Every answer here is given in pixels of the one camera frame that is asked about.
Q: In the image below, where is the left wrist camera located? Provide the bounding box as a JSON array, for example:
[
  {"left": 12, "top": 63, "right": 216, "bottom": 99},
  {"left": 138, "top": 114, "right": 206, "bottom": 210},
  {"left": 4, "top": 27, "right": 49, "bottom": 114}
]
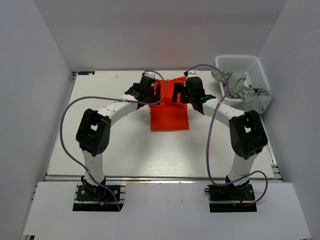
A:
[{"left": 140, "top": 71, "right": 156, "bottom": 89}]

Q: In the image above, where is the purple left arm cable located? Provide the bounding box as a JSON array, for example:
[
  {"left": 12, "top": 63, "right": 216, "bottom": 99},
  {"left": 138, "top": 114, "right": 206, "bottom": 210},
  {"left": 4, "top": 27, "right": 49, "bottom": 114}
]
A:
[{"left": 59, "top": 69, "right": 168, "bottom": 211}]

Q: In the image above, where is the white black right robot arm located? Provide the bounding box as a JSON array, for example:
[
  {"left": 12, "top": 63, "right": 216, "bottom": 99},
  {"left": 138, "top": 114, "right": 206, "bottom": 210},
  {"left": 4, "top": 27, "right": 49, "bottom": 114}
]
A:
[{"left": 172, "top": 79, "right": 268, "bottom": 200}]

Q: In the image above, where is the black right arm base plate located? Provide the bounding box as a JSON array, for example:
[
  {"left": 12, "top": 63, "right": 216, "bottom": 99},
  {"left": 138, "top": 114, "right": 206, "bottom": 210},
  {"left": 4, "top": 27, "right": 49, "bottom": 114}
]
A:
[{"left": 204, "top": 184, "right": 257, "bottom": 213}]

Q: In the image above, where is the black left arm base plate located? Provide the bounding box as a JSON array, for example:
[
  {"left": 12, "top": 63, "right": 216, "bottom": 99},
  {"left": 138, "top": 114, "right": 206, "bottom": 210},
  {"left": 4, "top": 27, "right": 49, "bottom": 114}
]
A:
[{"left": 72, "top": 185, "right": 126, "bottom": 212}]

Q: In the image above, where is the grey t-shirt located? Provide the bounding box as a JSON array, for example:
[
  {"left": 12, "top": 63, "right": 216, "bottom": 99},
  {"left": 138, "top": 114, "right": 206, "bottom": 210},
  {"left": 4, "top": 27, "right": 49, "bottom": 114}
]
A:
[{"left": 211, "top": 68, "right": 273, "bottom": 114}]

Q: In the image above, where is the dark label sticker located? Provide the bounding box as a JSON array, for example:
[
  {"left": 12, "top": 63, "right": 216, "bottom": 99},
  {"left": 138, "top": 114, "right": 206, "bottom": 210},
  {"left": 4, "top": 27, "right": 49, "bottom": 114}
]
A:
[{"left": 77, "top": 71, "right": 95, "bottom": 76}]

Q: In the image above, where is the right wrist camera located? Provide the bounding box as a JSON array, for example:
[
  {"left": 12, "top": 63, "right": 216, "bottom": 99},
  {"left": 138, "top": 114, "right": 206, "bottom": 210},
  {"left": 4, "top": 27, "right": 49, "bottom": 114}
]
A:
[{"left": 183, "top": 70, "right": 204, "bottom": 94}]

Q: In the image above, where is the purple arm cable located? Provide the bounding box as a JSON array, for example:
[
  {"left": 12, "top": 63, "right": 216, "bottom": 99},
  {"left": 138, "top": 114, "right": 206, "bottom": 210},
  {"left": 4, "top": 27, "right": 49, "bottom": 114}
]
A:
[
  {"left": 59, "top": 69, "right": 168, "bottom": 211},
  {"left": 183, "top": 64, "right": 269, "bottom": 207}
]

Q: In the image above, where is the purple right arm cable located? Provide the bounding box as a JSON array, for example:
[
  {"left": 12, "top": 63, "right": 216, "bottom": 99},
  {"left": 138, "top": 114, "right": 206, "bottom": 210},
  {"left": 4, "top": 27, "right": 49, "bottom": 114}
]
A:
[{"left": 183, "top": 64, "right": 269, "bottom": 207}]

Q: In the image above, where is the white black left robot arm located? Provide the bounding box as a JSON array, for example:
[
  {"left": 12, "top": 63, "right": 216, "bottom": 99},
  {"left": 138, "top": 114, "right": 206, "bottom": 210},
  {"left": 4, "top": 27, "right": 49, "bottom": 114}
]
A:
[{"left": 76, "top": 80, "right": 161, "bottom": 200}]

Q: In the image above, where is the white plastic laundry basket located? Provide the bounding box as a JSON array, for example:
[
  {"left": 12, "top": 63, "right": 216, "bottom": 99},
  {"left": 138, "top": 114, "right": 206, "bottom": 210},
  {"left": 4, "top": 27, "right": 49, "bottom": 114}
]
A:
[{"left": 213, "top": 55, "right": 270, "bottom": 110}]

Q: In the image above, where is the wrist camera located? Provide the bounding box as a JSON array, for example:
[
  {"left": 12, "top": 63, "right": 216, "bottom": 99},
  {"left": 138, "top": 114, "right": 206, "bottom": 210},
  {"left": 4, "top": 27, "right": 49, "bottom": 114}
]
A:
[
  {"left": 140, "top": 71, "right": 156, "bottom": 89},
  {"left": 183, "top": 70, "right": 204, "bottom": 94}
]

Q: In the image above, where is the orange t-shirt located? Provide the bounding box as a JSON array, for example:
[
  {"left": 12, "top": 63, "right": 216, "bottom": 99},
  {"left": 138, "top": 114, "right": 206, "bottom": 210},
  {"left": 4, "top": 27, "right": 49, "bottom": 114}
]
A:
[{"left": 149, "top": 76, "right": 189, "bottom": 132}]

